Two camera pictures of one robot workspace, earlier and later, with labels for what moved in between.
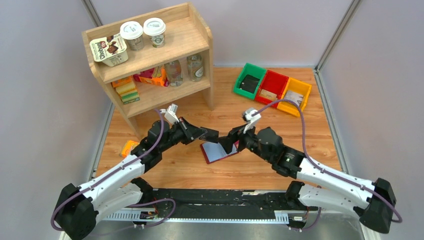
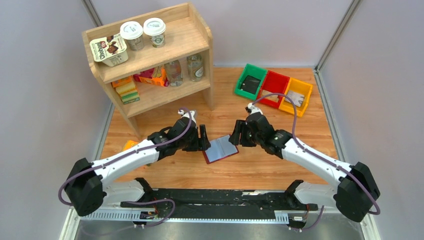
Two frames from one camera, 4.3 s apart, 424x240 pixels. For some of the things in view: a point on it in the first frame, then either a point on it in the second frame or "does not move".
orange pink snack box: [157, 76] does not move
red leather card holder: [213, 151] does not move
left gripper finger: [191, 132] to [204, 144]
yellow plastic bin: [297, 86] does not move
